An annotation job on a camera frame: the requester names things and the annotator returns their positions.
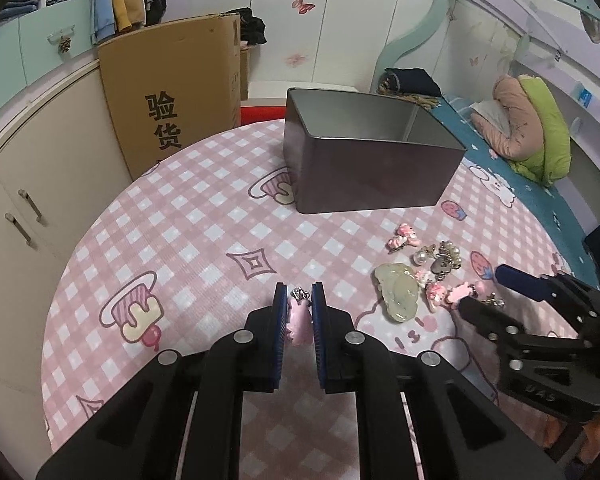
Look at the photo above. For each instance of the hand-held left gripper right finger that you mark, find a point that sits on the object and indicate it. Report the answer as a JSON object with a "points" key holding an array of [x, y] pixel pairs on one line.
{"points": [[319, 340]]}

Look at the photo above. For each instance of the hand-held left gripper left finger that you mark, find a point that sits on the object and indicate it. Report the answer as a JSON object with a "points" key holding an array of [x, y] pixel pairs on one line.
{"points": [[280, 340]]}

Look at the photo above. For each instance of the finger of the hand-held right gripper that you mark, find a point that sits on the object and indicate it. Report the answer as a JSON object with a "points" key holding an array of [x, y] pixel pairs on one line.
{"points": [[485, 317], [510, 275]]}

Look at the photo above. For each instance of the pink pig charm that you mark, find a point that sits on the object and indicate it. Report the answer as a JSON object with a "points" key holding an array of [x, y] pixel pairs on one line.
{"points": [[300, 317]]}

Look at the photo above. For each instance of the pink white cat charm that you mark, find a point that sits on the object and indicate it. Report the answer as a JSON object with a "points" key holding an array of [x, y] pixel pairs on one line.
{"points": [[434, 291]]}

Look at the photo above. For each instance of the pale green jade pendant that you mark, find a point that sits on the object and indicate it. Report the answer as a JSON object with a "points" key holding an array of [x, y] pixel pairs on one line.
{"points": [[397, 292]]}

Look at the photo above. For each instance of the pink bow charm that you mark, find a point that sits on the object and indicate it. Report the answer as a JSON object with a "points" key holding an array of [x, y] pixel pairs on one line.
{"points": [[402, 237]]}

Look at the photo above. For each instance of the grey metal tin box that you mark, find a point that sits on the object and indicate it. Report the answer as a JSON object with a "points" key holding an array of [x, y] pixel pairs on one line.
{"points": [[370, 180]]}

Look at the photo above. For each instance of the person's right forearm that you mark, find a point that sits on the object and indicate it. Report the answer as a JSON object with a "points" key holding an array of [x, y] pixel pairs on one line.
{"points": [[597, 435]]}

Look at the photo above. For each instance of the blue printed bed sheet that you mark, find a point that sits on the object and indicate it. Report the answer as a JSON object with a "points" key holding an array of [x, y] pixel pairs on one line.
{"points": [[530, 195]]}

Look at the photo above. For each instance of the pink checked tablecloth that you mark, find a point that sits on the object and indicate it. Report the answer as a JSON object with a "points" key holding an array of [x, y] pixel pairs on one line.
{"points": [[205, 240]]}

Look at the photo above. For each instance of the pink green quilt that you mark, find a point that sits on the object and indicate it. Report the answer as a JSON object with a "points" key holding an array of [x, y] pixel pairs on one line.
{"points": [[535, 125]]}

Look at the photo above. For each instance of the white pillow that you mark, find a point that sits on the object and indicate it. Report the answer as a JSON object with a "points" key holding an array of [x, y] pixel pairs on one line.
{"points": [[490, 115]]}

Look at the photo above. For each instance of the blue small box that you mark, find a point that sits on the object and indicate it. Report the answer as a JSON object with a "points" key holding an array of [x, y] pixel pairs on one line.
{"points": [[585, 97]]}

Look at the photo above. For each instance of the folded dark clothes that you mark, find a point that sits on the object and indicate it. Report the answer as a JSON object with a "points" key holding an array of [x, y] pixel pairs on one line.
{"points": [[412, 82]]}

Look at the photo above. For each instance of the red box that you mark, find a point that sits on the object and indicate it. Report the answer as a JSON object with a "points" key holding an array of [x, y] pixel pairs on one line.
{"points": [[260, 112]]}

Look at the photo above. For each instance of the grey clip lamp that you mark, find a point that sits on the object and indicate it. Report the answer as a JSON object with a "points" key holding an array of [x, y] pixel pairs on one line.
{"points": [[592, 30]]}

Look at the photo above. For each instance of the brown cardboard box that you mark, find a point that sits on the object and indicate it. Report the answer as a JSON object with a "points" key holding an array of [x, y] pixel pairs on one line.
{"points": [[180, 75]]}

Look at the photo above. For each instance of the cream cabinet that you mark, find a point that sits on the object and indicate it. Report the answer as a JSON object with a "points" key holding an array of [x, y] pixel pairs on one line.
{"points": [[50, 160]]}

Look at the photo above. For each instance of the white wardrobe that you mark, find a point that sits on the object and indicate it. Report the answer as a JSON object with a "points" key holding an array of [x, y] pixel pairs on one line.
{"points": [[340, 35]]}

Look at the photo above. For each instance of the black clothes pile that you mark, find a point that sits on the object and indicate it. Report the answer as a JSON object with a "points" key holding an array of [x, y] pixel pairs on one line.
{"points": [[252, 27]]}

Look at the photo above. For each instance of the pink butterfly sticker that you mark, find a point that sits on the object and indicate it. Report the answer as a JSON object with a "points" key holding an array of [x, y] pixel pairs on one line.
{"points": [[302, 2]]}

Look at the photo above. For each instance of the pine cone ornament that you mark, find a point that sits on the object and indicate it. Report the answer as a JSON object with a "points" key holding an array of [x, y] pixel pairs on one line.
{"points": [[66, 45]]}

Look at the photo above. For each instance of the light blue hanging jacket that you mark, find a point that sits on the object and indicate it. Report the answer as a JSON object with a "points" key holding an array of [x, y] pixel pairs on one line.
{"points": [[102, 5]]}

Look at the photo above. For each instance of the mint drawer unit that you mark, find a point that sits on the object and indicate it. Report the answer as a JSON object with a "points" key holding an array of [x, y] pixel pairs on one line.
{"points": [[30, 55]]}

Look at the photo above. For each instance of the folded blue jeans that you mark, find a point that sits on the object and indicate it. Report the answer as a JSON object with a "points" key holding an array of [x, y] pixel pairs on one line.
{"points": [[17, 10]]}

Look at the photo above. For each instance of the mint bunk bed frame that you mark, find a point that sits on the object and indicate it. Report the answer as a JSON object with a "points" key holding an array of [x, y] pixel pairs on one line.
{"points": [[420, 25]]}

